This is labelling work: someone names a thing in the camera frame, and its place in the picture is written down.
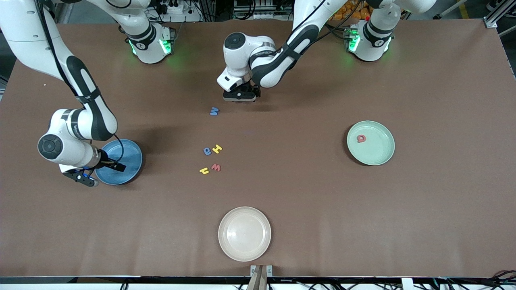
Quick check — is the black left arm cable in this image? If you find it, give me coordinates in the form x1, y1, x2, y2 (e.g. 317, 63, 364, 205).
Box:
288, 0, 363, 47

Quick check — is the cable bundle under table edge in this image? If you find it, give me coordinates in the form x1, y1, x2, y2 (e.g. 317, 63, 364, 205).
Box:
437, 270, 516, 290

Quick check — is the orange packaged items pile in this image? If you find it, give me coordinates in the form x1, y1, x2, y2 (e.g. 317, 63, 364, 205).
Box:
329, 0, 372, 21

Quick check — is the blue plate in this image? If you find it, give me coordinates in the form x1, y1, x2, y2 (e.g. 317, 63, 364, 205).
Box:
94, 139, 143, 186

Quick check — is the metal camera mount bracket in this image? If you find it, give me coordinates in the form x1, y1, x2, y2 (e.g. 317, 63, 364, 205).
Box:
247, 265, 273, 290

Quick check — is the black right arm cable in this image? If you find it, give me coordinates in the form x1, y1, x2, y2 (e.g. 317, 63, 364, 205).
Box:
36, 0, 125, 166

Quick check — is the white socket strip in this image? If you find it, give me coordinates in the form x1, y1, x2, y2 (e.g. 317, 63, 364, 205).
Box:
234, 0, 291, 21

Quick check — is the beige plate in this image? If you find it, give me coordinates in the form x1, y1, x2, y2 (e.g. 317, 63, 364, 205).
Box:
218, 207, 272, 262

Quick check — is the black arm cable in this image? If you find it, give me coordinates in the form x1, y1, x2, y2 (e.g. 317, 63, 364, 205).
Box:
288, 0, 363, 47
36, 0, 125, 166

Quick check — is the white power strip with plugs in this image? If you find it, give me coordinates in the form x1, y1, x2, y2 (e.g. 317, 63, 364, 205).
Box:
155, 0, 202, 23

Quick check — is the pale green plate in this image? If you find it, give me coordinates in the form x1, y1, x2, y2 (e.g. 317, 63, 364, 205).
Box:
347, 120, 395, 166

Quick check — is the aluminium frame profile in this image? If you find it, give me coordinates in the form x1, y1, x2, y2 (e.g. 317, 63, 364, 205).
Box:
483, 0, 516, 29

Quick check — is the brown table cover sheet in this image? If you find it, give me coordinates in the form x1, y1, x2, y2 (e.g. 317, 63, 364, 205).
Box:
0, 18, 516, 278

